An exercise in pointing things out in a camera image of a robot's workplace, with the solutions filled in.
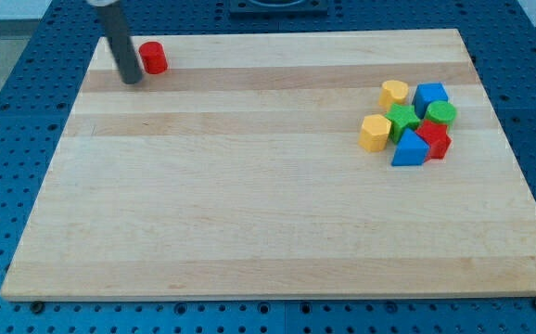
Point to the red cylinder block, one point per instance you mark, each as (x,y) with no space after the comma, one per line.
(153,57)

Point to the green star block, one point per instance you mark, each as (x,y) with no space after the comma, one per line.
(402,117)

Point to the wooden board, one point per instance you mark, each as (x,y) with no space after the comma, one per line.
(237,174)

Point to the yellow hexagon block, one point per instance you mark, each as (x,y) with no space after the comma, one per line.
(374,133)

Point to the blue triangle block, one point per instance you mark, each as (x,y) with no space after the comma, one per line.
(411,150)

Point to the yellow heart block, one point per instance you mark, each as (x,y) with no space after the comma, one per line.
(393,92)

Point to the red pentagon block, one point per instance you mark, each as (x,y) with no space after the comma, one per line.
(437,138)

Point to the blue cube block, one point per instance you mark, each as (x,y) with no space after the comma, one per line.
(426,93)

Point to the green cylinder block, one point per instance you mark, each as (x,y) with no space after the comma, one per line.
(441,112)

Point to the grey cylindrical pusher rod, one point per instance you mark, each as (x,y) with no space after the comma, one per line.
(117,32)

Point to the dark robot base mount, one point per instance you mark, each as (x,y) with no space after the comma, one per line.
(277,7)

